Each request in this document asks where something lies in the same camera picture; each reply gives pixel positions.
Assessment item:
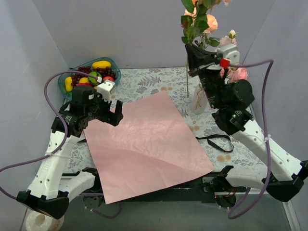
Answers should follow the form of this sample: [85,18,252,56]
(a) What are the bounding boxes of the bright pink rose stem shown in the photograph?
[220,67,248,83]

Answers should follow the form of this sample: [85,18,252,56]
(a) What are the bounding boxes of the two-bloom peach rose stem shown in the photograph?
[181,8,218,50]

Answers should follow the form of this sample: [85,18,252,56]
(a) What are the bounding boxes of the single peach rose stem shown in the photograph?
[180,0,232,98]

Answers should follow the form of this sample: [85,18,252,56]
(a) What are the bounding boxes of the pale pink rose stem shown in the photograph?
[209,29,237,47]

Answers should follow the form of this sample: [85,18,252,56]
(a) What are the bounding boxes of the purple wrapping paper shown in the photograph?
[85,91,214,204]

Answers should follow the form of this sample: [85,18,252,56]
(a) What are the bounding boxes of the black gold-lettered ribbon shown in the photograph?
[195,134,234,153]

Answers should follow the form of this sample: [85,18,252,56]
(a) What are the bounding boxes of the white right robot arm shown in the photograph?
[185,44,308,202]

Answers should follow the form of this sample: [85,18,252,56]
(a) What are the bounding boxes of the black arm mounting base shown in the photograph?
[64,166,250,204]

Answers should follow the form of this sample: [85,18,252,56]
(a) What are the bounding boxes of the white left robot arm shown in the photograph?
[16,86,123,219]

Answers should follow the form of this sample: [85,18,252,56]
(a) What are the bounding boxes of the white ribbed ceramic vase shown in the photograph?
[191,83,208,115]

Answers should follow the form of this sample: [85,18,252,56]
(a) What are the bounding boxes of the pink toy dragon fruit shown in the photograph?
[76,83,93,88]

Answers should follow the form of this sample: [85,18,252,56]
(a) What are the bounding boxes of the green toy watermelon ball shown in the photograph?
[88,71,101,86]

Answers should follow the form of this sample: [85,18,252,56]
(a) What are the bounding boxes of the small yellow toy fruit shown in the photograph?
[78,77,89,84]

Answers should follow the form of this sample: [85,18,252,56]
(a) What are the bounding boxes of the red toy apple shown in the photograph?
[103,76,115,82]

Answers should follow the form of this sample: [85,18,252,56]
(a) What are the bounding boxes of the dark red toy grapes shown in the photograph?
[70,66,116,85]

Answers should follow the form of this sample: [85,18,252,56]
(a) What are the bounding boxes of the yellow toy mango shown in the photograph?
[92,60,112,69]

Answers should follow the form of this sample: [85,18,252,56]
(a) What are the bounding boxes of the teal plastic fruit basket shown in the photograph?
[58,57,121,100]

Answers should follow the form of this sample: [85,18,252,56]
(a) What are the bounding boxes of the floral patterned table mat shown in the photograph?
[49,66,269,174]

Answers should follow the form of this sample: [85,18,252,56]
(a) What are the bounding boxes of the white tissue paper roll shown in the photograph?
[25,211,64,231]

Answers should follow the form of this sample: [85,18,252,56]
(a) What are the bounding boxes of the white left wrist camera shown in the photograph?
[96,80,116,102]

